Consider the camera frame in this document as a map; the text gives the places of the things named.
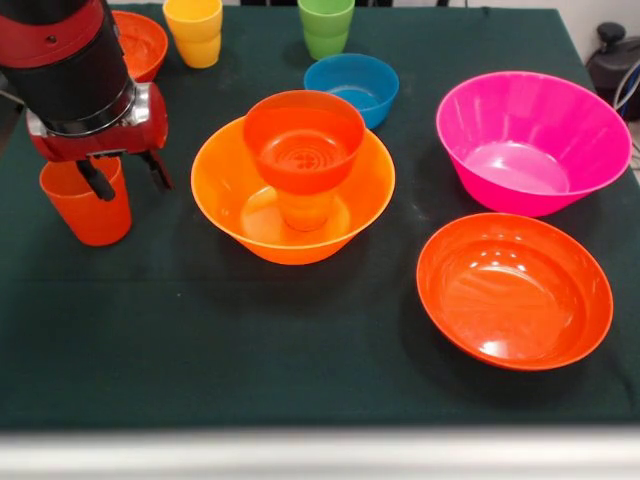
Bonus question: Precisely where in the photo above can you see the blue bowl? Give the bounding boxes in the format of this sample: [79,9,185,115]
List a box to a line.
[303,53,400,130]

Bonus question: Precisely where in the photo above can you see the small red bowl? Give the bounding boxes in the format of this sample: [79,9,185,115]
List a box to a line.
[242,89,367,197]

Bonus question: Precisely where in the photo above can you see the orange cup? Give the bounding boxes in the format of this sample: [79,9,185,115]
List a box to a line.
[277,187,336,233]

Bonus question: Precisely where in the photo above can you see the large red bowl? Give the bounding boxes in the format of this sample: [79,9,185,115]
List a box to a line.
[112,10,169,84]
[416,212,615,372]

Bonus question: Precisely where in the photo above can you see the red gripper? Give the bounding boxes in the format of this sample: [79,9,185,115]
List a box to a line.
[29,83,175,203]

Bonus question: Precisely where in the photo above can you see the red cup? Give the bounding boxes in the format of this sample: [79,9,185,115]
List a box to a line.
[39,157,133,247]

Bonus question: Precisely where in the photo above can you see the blue and white cable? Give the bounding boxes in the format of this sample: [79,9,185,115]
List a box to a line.
[614,67,640,109]

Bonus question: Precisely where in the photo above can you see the dark green table cloth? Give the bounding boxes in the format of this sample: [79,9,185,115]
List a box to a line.
[0,3,640,431]

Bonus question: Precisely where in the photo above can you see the black round device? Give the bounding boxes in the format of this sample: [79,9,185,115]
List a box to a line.
[584,22,640,109]

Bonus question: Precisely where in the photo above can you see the large orange bowl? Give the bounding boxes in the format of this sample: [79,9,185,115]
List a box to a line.
[190,115,397,266]

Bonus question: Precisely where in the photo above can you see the yellow cup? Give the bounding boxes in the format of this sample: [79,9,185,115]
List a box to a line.
[162,0,224,70]

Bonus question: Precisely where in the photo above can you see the large pink bowl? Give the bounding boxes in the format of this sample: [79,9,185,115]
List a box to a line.
[435,71,634,218]

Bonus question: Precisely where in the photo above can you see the green cup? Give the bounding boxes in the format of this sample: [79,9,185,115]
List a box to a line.
[297,0,356,61]

